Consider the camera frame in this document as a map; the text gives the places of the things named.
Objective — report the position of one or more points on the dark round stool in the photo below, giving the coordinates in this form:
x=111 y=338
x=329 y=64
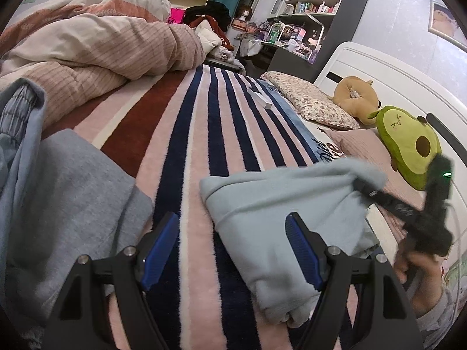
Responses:
x=226 y=63

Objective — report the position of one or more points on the pink ribbed pillow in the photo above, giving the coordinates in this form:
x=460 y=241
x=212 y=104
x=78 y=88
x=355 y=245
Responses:
x=365 y=149

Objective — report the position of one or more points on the blue cloth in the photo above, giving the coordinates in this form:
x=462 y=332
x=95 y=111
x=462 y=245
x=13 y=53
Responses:
x=22 y=146

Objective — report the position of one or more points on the pile of dark clothes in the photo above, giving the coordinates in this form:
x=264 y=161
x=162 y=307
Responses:
x=209 y=12

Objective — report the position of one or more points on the pink striped comforter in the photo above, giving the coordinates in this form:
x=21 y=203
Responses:
x=91 y=51

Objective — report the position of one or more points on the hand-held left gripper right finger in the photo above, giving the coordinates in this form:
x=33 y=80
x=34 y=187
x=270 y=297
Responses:
x=302 y=251

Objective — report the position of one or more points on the light blue pants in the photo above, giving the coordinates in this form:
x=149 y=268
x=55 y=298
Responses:
x=255 y=207

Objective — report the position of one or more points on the dark bookshelf with desk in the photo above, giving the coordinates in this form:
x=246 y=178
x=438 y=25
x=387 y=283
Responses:
x=350 y=14

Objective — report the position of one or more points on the white puffy jacket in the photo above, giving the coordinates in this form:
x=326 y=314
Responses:
x=211 y=38

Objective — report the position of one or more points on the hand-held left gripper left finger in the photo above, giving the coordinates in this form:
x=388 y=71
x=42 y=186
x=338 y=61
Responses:
x=160 y=251

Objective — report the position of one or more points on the person's right hand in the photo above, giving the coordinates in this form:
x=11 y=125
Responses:
x=423 y=280

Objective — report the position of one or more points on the mannequin head with wig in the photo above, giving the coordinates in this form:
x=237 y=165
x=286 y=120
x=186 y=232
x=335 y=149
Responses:
x=243 y=12

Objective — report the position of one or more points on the white bed headboard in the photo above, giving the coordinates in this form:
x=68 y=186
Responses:
x=386 y=73

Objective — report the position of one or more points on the striped fleece blanket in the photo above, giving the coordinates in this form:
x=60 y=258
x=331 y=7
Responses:
x=204 y=135

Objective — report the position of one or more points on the grey garment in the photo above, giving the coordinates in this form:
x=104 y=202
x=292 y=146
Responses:
x=73 y=207

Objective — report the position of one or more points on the floral pillow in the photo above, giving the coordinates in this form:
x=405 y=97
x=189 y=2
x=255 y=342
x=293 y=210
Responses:
x=313 y=98

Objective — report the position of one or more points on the pink shopping bag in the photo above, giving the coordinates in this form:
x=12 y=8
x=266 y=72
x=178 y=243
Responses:
x=176 y=15

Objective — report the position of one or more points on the small white box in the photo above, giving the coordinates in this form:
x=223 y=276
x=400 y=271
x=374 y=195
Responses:
x=259 y=97

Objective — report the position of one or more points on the person's right forearm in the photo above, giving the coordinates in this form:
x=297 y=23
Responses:
x=437 y=321

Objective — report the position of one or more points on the brown plush toy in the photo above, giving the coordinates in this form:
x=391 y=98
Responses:
x=355 y=98

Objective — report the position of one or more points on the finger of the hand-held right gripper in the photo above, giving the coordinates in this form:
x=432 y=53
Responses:
x=386 y=198

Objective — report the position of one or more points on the framed wall picture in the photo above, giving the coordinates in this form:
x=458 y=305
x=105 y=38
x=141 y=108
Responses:
x=445 y=22

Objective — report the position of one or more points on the green avocado plush toy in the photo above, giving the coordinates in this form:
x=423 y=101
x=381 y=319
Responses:
x=405 y=149

